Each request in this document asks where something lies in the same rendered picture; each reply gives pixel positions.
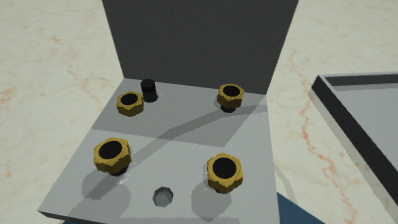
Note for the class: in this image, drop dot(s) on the brass hex nut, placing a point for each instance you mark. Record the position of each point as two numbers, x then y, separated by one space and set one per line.
224 172
130 103
230 96
112 155

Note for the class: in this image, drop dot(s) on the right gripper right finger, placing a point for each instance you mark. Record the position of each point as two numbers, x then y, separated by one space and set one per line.
290 213

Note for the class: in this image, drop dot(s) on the dark grey cylinder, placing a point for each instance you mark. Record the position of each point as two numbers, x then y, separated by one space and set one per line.
163 198

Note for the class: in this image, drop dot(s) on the grey metal bracket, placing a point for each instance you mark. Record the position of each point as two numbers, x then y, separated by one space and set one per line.
189 48

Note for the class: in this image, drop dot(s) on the grey shallow rectangular tray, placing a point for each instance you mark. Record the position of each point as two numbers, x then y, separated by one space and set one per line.
374 99

